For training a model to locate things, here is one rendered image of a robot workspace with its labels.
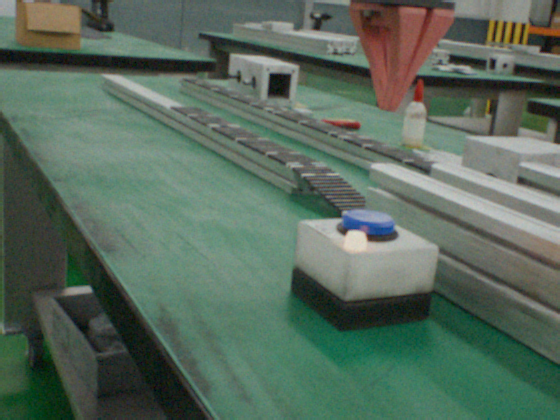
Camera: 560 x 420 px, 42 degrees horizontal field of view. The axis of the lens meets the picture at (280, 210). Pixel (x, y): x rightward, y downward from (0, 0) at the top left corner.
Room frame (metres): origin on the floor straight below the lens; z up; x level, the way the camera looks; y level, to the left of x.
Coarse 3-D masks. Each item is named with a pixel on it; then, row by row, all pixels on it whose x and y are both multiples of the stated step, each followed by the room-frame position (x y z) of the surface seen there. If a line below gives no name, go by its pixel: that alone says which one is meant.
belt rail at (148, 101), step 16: (112, 80) 1.63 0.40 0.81; (128, 80) 1.64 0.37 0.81; (128, 96) 1.52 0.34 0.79; (144, 96) 1.41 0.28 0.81; (160, 96) 1.43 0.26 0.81; (160, 112) 1.34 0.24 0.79; (176, 112) 1.25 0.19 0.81; (176, 128) 1.24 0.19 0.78; (192, 128) 1.19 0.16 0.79; (208, 128) 1.12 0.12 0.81; (208, 144) 1.11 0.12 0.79; (224, 144) 1.07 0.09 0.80; (240, 160) 1.01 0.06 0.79; (256, 160) 0.96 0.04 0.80; (272, 160) 0.92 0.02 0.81; (272, 176) 0.92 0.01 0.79; (288, 176) 0.88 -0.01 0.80; (288, 192) 0.88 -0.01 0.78; (304, 192) 0.88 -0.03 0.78
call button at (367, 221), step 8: (344, 216) 0.53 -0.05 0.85; (352, 216) 0.53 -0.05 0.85; (360, 216) 0.53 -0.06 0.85; (368, 216) 0.53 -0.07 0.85; (376, 216) 0.53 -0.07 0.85; (384, 216) 0.54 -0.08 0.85; (344, 224) 0.53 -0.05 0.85; (352, 224) 0.52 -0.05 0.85; (360, 224) 0.52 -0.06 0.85; (368, 224) 0.52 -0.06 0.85; (376, 224) 0.52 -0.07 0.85; (384, 224) 0.52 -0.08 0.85; (392, 224) 0.53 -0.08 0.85; (368, 232) 0.52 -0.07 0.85; (376, 232) 0.52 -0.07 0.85; (384, 232) 0.52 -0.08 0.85; (392, 232) 0.53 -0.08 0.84
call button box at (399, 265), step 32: (320, 224) 0.54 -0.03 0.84; (320, 256) 0.52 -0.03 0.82; (352, 256) 0.48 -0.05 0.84; (384, 256) 0.50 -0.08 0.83; (416, 256) 0.51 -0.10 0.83; (320, 288) 0.51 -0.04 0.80; (352, 288) 0.48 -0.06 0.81; (384, 288) 0.50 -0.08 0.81; (416, 288) 0.51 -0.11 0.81; (352, 320) 0.49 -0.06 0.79; (384, 320) 0.50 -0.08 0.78
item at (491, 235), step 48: (384, 192) 0.67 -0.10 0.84; (432, 192) 0.60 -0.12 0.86; (480, 192) 0.65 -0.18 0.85; (528, 192) 0.62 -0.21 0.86; (432, 240) 0.59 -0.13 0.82; (480, 240) 0.54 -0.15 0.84; (528, 240) 0.50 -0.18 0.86; (432, 288) 0.58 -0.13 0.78; (480, 288) 0.53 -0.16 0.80; (528, 288) 0.49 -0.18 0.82; (528, 336) 0.49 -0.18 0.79
